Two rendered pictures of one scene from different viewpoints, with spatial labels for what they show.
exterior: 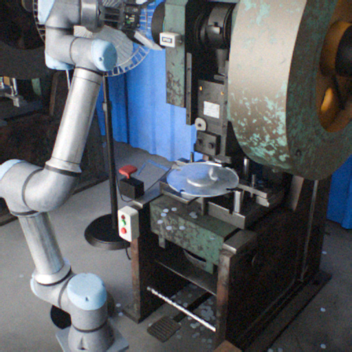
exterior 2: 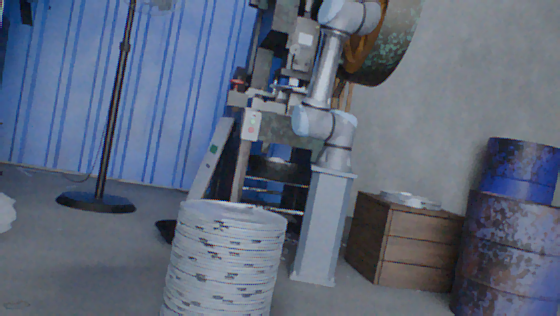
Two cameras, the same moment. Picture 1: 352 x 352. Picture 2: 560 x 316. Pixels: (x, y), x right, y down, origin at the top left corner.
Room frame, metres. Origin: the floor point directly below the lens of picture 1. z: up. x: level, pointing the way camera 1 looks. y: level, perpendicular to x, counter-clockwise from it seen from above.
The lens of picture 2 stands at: (0.21, 2.03, 0.53)
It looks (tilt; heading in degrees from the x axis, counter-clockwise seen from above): 3 degrees down; 299
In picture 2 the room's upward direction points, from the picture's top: 11 degrees clockwise
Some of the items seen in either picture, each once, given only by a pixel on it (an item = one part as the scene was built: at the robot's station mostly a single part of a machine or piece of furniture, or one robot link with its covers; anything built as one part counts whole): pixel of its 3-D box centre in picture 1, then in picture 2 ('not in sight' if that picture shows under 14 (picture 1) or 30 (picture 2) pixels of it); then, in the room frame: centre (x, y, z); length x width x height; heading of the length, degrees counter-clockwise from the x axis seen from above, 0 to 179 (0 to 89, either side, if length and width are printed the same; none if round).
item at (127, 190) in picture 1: (132, 198); (235, 110); (1.79, 0.18, 0.62); 0.10 x 0.06 x 0.20; 49
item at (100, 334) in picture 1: (90, 327); (335, 157); (1.15, 0.27, 0.50); 0.15 x 0.15 x 0.10
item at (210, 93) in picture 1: (218, 113); (302, 45); (1.72, -0.18, 1.04); 0.17 x 0.15 x 0.30; 139
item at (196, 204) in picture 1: (194, 196); (297, 104); (1.62, -0.09, 0.72); 0.25 x 0.14 x 0.14; 139
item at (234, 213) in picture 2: not in sight; (234, 212); (1.05, 0.97, 0.31); 0.29 x 0.29 x 0.01
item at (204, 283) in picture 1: (218, 258); (273, 177); (1.76, -0.21, 0.31); 0.43 x 0.42 x 0.01; 49
